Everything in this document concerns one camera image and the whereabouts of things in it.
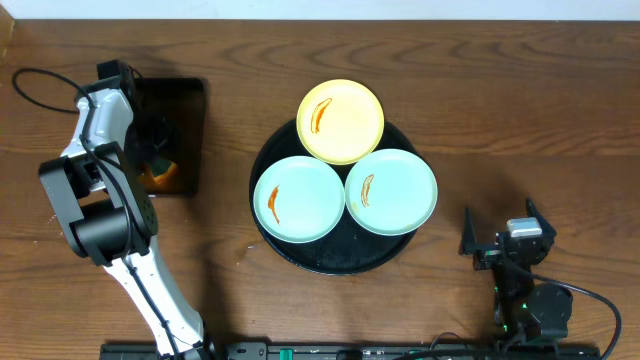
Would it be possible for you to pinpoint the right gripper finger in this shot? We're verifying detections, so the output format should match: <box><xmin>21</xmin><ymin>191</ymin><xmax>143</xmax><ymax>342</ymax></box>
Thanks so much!
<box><xmin>459</xmin><ymin>207</ymin><xmax>479</xmax><ymax>255</ymax></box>
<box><xmin>525</xmin><ymin>198</ymin><xmax>556</xmax><ymax>235</ymax></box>

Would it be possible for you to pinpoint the orange green scrub sponge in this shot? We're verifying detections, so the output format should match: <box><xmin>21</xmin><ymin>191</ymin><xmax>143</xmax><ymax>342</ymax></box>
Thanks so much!
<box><xmin>138</xmin><ymin>157</ymin><xmax>180</xmax><ymax>194</ymax></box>

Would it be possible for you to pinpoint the light blue plate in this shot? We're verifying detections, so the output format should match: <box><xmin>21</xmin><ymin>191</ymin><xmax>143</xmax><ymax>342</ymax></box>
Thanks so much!
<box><xmin>252</xmin><ymin>156</ymin><xmax>345</xmax><ymax>244</ymax></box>
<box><xmin>345</xmin><ymin>149</ymin><xmax>438</xmax><ymax>236</ymax></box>

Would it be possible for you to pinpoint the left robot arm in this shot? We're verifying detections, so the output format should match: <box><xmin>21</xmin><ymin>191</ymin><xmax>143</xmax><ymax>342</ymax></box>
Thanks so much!
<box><xmin>38</xmin><ymin>74</ymin><xmax>216</xmax><ymax>359</ymax></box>

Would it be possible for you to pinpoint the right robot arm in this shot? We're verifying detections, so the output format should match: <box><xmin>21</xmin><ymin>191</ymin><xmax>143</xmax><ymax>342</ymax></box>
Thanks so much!
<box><xmin>459</xmin><ymin>200</ymin><xmax>573</xmax><ymax>352</ymax></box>

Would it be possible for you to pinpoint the black rectangular water tray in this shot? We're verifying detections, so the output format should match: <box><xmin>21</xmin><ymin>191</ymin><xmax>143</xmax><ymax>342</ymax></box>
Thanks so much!
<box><xmin>143</xmin><ymin>78</ymin><xmax>208</xmax><ymax>197</ymax></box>

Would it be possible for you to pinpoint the round black serving tray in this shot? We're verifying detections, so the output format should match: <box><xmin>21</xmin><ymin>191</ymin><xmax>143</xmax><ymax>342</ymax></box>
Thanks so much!
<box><xmin>249</xmin><ymin>119</ymin><xmax>416</xmax><ymax>275</ymax></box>

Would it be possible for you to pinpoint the yellow plate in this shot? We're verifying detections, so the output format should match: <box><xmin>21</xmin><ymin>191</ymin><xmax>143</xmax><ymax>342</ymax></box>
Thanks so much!
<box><xmin>296</xmin><ymin>79</ymin><xmax>385</xmax><ymax>165</ymax></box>

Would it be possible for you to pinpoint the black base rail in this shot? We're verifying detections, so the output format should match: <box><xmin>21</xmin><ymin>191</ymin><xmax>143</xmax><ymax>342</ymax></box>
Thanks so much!
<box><xmin>98</xmin><ymin>340</ymin><xmax>601</xmax><ymax>360</ymax></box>

